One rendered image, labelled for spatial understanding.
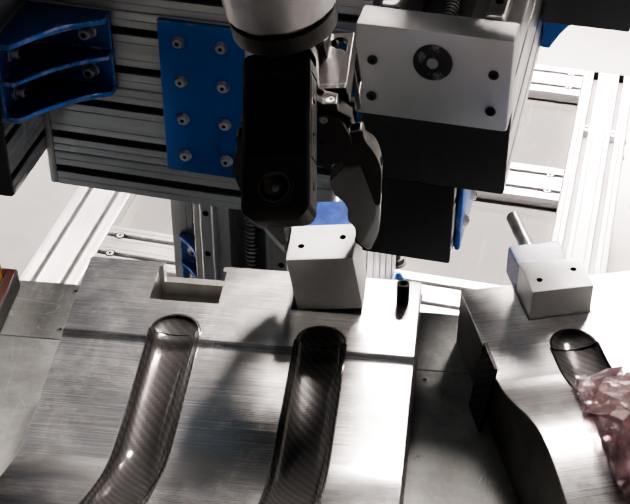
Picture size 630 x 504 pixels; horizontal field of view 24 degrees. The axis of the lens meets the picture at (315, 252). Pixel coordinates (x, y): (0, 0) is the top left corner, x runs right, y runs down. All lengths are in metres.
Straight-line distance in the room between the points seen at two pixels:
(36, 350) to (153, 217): 1.13
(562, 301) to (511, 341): 0.05
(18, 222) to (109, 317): 1.61
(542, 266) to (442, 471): 0.18
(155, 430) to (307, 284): 0.16
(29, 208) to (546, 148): 0.95
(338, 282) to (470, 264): 1.17
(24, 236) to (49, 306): 1.42
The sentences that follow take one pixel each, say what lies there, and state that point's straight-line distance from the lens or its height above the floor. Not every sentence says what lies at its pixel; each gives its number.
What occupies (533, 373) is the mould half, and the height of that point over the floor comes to 0.86.
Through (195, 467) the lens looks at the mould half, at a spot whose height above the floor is 0.89.
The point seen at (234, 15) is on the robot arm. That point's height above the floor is 1.15.
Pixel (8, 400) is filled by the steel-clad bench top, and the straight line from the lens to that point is 1.17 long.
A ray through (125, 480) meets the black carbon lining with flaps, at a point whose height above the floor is 0.89.
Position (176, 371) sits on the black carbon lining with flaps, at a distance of 1.06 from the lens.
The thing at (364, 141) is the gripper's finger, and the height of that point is 1.05.
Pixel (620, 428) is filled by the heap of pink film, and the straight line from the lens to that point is 0.98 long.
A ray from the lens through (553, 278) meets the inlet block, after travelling 1.15.
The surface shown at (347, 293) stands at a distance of 1.08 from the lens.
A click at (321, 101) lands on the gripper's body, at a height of 1.08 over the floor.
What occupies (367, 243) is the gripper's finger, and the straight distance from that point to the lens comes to 1.07.
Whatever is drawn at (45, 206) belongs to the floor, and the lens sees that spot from 2.73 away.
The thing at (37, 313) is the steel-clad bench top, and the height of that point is 0.80.
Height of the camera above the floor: 1.60
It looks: 38 degrees down
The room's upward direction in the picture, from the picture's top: straight up
